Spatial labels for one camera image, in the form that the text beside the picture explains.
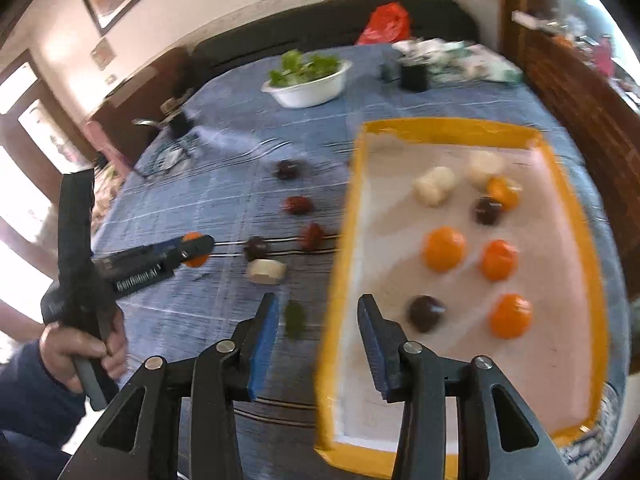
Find dark plum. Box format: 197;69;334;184
243;236;269;262

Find red date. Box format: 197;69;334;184
299;222;326;252
282;195;314;216

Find dark plum cloth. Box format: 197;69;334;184
274;159;302;181

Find dark blue sleeve forearm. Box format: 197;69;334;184
0;341;86;479

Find person's left hand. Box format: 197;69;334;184
39;308;128;393

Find dark plum front tray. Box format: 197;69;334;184
407;295;448;333

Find dark plum tray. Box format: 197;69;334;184
407;295;448;333
473;196;503;226

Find green leaf on cloth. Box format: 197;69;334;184
284;300;306;340

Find blue plaid tablecloth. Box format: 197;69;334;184
93;44;629;479

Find yellow rimmed tray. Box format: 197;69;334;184
316;117;608;478

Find dark plum far tray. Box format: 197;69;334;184
473;196;503;226

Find white cylinder piece left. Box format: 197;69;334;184
412;166;457;207

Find white cylinder piece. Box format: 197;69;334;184
466;151;506;188
412;166;457;207

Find orange with stem far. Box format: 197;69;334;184
487;176;523;211

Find white cylinder piece far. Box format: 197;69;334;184
466;151;506;188

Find white bowl with greens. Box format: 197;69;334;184
262;50;352;110

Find small black box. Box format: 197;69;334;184
399;62;430;93

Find white green work gloves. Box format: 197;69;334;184
393;38;523;84

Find red plastic bag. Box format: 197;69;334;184
356;2;410;46

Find brick pattern wooden cabinet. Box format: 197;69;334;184
499;0;639;300

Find black sofa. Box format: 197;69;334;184
191;0;480;88

